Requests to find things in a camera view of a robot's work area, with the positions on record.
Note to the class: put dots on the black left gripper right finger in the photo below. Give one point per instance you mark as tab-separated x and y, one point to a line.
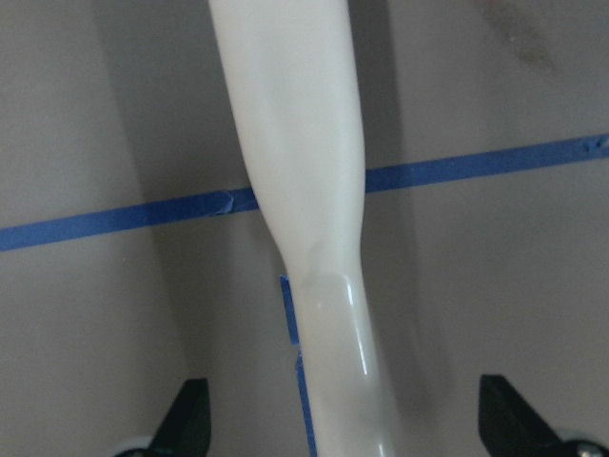
508	426

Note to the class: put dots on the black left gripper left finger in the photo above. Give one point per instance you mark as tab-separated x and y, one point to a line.
186	428

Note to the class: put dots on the cream hand brush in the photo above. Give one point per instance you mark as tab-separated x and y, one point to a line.
291	77

